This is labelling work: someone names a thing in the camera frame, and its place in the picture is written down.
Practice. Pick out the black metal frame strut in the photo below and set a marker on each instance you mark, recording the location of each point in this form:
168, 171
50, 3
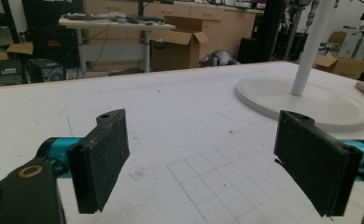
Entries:
270, 28

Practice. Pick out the grey and black backpack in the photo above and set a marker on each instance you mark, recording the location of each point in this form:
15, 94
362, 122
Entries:
219, 58

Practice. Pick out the white-legged wooden desk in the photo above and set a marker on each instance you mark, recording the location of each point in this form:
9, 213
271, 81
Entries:
114, 25

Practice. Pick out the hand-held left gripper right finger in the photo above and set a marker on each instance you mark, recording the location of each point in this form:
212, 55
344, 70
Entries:
310, 161

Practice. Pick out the white grid foam mat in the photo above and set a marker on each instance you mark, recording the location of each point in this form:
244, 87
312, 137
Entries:
170, 109

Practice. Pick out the black computer tower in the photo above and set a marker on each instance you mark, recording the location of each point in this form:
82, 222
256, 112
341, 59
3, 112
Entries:
4, 73
46, 71

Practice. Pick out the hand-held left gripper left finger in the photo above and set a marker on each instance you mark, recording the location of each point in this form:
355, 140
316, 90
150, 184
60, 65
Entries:
99, 161

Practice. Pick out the small cardboard box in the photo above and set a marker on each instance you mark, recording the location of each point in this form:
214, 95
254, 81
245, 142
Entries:
345, 66

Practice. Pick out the open cardboard box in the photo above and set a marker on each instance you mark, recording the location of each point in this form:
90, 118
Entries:
174, 49

